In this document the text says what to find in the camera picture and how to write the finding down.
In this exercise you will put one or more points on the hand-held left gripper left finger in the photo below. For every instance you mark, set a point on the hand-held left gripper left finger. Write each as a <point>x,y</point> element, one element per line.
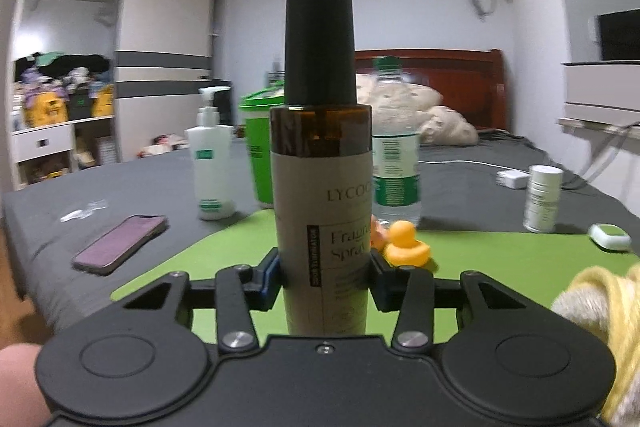
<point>270,281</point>

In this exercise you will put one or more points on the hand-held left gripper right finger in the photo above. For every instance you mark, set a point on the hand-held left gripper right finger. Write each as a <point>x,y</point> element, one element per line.
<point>381,284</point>

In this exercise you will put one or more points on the brown spray bottle black cap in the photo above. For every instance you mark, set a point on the brown spray bottle black cap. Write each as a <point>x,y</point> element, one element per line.
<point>320,157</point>

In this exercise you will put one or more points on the white towel with yellow trim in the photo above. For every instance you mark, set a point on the white towel with yellow trim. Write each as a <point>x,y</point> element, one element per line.
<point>600,317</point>

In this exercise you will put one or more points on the yellow rubber duck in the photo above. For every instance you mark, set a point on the yellow rubber duck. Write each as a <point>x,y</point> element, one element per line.
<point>405,247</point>

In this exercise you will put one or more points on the green mat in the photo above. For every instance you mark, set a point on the green mat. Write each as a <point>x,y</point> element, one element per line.
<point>500,257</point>

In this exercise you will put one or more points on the clear water bottle green cap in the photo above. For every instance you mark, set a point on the clear water bottle green cap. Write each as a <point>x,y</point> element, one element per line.
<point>397,157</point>

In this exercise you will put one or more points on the white pump lotion bottle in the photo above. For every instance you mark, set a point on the white pump lotion bottle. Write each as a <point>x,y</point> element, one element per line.
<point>210,167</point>

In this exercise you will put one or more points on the green tumbler with white lid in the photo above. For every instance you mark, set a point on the green tumbler with white lid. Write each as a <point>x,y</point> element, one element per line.
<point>257,147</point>

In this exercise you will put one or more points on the smartphone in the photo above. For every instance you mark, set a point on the smartphone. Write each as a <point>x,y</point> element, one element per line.
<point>120,244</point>

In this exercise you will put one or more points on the white charger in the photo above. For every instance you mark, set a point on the white charger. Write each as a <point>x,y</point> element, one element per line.
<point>512,179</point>

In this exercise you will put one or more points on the pile of clothes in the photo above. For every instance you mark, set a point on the pile of clothes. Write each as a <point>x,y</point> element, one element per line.
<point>162,144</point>

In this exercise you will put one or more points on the beige patterned duvet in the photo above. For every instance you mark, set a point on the beige patterned duvet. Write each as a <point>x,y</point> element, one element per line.
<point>440,117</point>

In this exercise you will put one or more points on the white pill bottle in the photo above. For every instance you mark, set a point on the white pill bottle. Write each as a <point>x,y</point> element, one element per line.
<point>542,202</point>

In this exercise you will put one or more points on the clear plastic wrapper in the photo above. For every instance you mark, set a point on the clear plastic wrapper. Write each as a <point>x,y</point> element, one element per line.
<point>82,211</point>

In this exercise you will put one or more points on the red wooden headboard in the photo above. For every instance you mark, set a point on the red wooden headboard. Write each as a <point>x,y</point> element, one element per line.
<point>470,77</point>

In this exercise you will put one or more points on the small white and green case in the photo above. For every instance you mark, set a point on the small white and green case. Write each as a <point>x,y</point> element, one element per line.
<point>610,237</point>

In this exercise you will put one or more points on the yellow storage box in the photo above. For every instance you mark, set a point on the yellow storage box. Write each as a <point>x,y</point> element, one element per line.
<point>45,107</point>
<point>104,101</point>

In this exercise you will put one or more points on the white and grey wardrobe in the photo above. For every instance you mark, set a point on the white and grey wardrobe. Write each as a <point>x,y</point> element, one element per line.
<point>160,57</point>

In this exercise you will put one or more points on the white drawer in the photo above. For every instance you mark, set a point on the white drawer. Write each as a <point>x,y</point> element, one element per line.
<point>42,143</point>

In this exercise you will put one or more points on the person's bare leg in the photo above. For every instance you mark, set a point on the person's bare leg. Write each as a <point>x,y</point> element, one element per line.
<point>20,387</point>

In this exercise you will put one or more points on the white and grey box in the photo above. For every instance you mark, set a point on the white and grey box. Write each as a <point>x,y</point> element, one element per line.
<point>605,97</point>

